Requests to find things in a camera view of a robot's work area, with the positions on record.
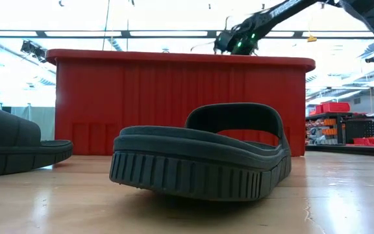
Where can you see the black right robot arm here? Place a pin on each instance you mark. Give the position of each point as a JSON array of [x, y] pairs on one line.
[[281, 9]]

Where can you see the large red plastic bin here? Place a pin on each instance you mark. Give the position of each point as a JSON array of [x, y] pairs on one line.
[[141, 97]]

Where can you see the storage shelf with red bins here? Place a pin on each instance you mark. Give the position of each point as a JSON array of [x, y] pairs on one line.
[[339, 130]]

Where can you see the black rubber slide sandal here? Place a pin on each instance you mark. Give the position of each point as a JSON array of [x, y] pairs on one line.
[[8, 136], [190, 172]]

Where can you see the black ceiling mounted device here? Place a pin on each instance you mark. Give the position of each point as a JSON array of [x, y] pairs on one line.
[[32, 49]]

